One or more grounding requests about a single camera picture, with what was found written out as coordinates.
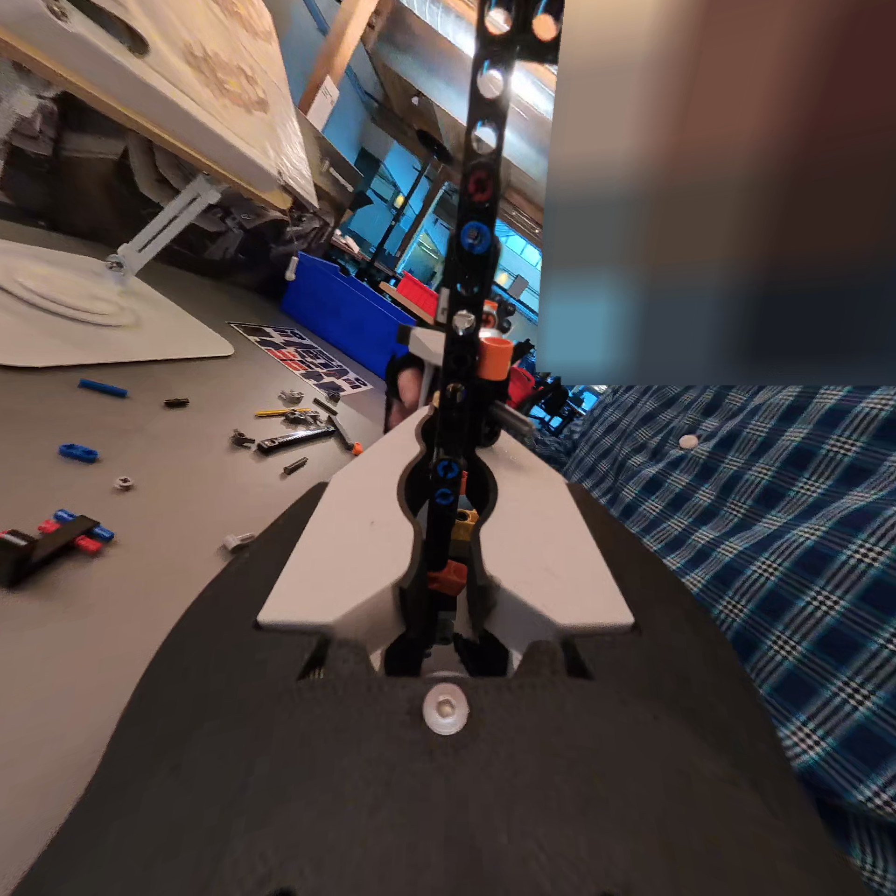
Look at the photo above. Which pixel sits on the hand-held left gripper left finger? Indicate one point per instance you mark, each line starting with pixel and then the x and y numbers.
pixel 336 560

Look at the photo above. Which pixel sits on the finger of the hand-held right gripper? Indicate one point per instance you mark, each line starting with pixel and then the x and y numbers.
pixel 427 346

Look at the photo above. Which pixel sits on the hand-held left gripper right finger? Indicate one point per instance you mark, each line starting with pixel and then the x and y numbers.
pixel 560 560

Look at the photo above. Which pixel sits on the black lego chassis assembly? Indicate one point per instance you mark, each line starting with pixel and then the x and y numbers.
pixel 483 175

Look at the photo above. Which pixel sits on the black lego beam with pins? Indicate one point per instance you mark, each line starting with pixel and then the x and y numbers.
pixel 52 542

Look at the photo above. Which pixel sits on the light grey lego connector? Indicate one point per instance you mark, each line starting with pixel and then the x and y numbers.
pixel 238 540
pixel 292 397

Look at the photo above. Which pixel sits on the black lego axle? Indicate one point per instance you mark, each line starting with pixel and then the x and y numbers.
pixel 294 439

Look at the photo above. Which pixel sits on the yellow lego axle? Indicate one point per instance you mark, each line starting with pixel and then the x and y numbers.
pixel 280 411

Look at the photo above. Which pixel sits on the small dark grey lego piece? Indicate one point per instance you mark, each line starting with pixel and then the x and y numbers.
pixel 241 439

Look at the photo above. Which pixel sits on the blue lego liftarm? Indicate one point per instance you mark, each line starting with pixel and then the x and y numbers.
pixel 78 453

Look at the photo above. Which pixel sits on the short blue lego pin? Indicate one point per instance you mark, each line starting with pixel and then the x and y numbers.
pixel 103 388

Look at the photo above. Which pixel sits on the lego instruction booklet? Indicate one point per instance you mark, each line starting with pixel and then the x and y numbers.
pixel 231 70

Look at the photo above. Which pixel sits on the person's right hand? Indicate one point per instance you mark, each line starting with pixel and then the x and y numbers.
pixel 409 392

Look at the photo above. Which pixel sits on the red storage bin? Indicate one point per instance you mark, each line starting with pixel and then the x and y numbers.
pixel 418 294

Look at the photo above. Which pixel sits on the blue storage bin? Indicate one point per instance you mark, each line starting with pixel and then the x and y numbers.
pixel 343 315

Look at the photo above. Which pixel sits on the sticker sheet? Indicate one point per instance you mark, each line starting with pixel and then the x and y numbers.
pixel 301 357

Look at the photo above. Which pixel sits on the red office chair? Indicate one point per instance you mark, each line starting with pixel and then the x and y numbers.
pixel 528 385

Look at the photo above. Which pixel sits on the person's plaid shirt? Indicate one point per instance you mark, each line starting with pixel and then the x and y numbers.
pixel 770 560

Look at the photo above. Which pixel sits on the white book stand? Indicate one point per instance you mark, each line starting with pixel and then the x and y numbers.
pixel 105 308

